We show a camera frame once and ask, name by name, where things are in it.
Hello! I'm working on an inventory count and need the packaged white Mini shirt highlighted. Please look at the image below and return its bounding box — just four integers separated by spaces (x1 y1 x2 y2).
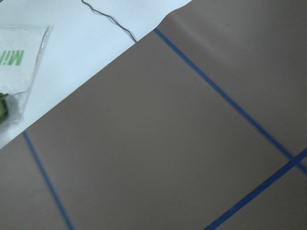
0 25 53 119

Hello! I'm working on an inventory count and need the green folded cloth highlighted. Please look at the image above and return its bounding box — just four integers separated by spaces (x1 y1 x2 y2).
0 93 9 124

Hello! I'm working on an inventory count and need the black cable on table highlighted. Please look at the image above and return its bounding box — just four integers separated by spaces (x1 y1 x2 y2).
81 0 138 43

